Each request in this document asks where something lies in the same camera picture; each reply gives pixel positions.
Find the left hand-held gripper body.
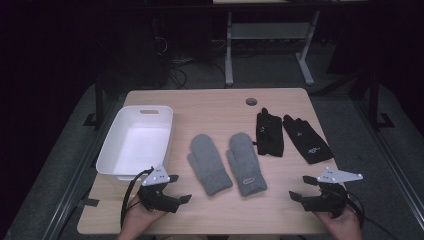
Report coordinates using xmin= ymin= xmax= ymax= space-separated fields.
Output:
xmin=137 ymin=164 xmax=181 ymax=214

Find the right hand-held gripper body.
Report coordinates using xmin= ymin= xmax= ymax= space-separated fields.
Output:
xmin=301 ymin=167 xmax=364 ymax=219

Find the white plastic bin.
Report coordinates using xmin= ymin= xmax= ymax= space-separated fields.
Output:
xmin=95 ymin=105 xmax=174 ymax=183

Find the plain grey mitten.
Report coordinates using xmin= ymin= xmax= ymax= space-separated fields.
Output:
xmin=187 ymin=133 xmax=234 ymax=197

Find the black glove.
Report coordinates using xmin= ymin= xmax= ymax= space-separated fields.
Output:
xmin=254 ymin=107 xmax=285 ymax=158
xmin=282 ymin=114 xmax=335 ymax=165

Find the grey mitten with label patch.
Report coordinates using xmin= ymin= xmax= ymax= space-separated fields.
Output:
xmin=225 ymin=132 xmax=268 ymax=198

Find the person's right hand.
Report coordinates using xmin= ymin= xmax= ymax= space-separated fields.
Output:
xmin=314 ymin=204 xmax=363 ymax=240

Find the person's left hand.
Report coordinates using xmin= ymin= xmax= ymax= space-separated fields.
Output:
xmin=116 ymin=195 xmax=168 ymax=240

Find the black tape strip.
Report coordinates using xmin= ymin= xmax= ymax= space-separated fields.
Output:
xmin=78 ymin=198 xmax=100 ymax=208

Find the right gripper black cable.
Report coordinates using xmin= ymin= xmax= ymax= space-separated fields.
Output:
xmin=345 ymin=190 xmax=399 ymax=240

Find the black metal post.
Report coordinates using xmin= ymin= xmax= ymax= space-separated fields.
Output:
xmin=367 ymin=66 xmax=396 ymax=130
xmin=83 ymin=71 xmax=106 ymax=128

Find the bundle of floor cables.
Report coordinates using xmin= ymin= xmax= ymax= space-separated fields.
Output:
xmin=163 ymin=56 xmax=228 ymax=90

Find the white metal desk frame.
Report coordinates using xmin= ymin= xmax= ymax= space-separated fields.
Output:
xmin=224 ymin=9 xmax=321 ymax=87

